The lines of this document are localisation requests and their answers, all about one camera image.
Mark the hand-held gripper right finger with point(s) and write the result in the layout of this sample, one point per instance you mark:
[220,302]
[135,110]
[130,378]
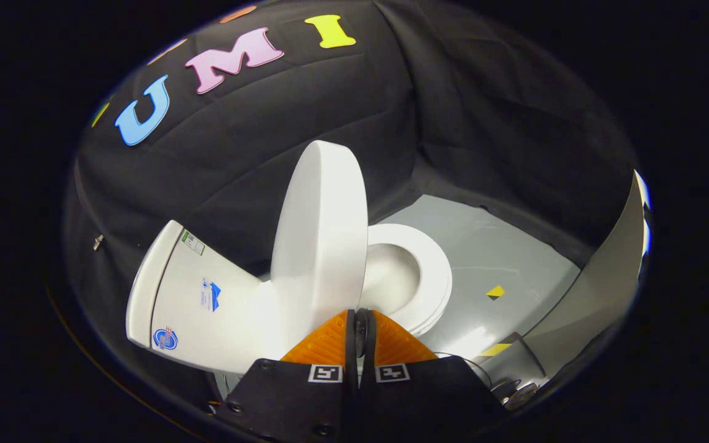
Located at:
[422,400]

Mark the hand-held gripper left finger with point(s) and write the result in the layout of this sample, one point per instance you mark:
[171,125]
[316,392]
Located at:
[293,400]

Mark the white toilet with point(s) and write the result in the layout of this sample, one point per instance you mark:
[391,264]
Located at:
[207,320]

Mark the white toilet seat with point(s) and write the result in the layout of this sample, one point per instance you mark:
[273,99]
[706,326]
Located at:
[437,277]

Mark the yellow black tape piece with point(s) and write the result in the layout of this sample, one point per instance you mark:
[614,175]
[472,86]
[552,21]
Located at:
[495,349]
[496,292]

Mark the light board panel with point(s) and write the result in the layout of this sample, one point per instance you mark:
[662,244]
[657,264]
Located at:
[600,289]

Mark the silver metal clip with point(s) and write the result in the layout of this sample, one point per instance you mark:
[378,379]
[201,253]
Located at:
[98,242]

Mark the black backdrop cloth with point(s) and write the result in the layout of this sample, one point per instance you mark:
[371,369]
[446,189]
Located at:
[453,92]

